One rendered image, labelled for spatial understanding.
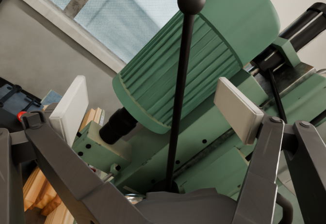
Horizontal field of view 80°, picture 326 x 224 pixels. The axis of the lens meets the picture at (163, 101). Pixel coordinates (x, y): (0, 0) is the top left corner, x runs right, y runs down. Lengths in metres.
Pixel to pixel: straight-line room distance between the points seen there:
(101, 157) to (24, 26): 1.54
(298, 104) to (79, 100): 0.41
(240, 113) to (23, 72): 1.99
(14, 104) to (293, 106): 0.60
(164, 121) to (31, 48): 1.67
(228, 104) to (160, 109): 0.21
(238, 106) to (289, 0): 2.19
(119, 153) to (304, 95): 0.43
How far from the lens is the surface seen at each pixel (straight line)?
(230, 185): 0.42
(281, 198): 0.59
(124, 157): 0.53
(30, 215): 0.55
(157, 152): 0.47
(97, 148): 0.50
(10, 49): 2.02
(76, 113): 0.17
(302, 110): 0.48
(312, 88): 0.48
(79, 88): 0.17
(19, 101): 0.57
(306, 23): 0.53
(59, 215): 0.53
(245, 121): 0.16
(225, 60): 0.37
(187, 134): 0.45
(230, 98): 0.18
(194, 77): 0.36
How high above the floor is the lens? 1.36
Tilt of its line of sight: 15 degrees down
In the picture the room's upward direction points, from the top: 48 degrees clockwise
